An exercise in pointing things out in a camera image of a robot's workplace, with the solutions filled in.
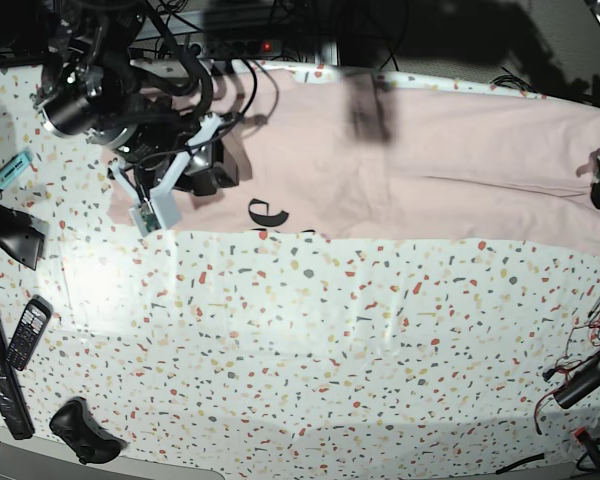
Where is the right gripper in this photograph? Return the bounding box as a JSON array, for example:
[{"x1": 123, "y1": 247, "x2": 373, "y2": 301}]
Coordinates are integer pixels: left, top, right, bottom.
[{"x1": 109, "y1": 113, "x2": 240, "y2": 207}]

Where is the pink T-shirt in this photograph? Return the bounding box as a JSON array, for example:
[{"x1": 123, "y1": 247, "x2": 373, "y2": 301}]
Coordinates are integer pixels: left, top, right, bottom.
[{"x1": 175, "y1": 70, "x2": 600, "y2": 255}]

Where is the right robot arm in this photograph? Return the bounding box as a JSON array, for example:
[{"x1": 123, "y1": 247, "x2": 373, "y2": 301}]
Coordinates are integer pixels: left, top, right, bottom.
[{"x1": 33, "y1": 1, "x2": 242, "y2": 203}]

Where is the light blue highlighter marker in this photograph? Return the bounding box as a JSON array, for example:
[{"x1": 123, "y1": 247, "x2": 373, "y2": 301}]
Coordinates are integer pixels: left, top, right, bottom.
[{"x1": 0, "y1": 148, "x2": 33, "y2": 194}]

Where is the terrazzo patterned table cover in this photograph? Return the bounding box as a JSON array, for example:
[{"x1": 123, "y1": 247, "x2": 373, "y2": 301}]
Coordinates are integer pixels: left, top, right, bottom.
[{"x1": 0, "y1": 67, "x2": 600, "y2": 479}]

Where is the black game controller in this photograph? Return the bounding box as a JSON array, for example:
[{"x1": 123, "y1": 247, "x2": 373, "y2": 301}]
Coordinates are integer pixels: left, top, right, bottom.
[{"x1": 49, "y1": 397, "x2": 127, "y2": 465}]

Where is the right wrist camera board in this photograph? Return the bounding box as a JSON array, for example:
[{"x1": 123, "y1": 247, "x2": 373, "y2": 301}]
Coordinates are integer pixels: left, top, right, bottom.
[{"x1": 129, "y1": 193, "x2": 182, "y2": 237}]

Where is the black power strip red switch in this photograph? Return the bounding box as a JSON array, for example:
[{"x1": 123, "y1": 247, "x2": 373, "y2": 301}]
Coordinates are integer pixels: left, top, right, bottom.
[{"x1": 189, "y1": 39, "x2": 283, "y2": 59}]

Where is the black cylinder with red wires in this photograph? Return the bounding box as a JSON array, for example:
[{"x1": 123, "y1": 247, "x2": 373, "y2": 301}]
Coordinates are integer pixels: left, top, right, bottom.
[{"x1": 553, "y1": 349, "x2": 600, "y2": 410}]

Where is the black cordless phone handset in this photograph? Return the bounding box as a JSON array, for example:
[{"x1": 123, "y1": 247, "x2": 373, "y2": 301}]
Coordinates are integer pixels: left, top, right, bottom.
[{"x1": 6, "y1": 295, "x2": 53, "y2": 371}]

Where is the black cable bottom right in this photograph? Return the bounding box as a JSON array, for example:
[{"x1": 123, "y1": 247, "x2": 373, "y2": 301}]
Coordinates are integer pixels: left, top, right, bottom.
[{"x1": 495, "y1": 452, "x2": 546, "y2": 475}]

